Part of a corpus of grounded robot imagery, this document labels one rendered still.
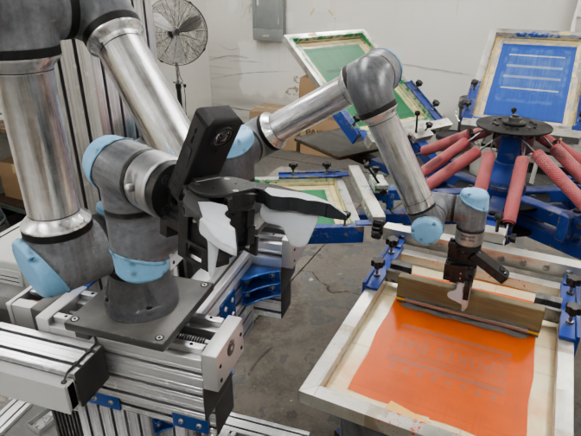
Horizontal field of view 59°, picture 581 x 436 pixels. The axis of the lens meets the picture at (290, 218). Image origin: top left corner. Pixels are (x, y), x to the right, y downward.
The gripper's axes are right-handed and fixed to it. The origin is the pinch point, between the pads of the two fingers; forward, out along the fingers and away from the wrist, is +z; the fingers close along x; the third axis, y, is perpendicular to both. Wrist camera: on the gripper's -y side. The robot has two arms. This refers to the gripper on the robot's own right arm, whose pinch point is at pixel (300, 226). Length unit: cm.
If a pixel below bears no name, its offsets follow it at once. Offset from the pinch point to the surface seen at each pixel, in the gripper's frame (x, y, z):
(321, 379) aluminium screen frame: -53, 62, -32
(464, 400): -74, 63, -5
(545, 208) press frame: -184, 41, -27
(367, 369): -67, 64, -28
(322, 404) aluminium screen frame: -48, 64, -28
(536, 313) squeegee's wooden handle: -107, 50, -2
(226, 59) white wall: -402, 27, -481
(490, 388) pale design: -82, 62, -2
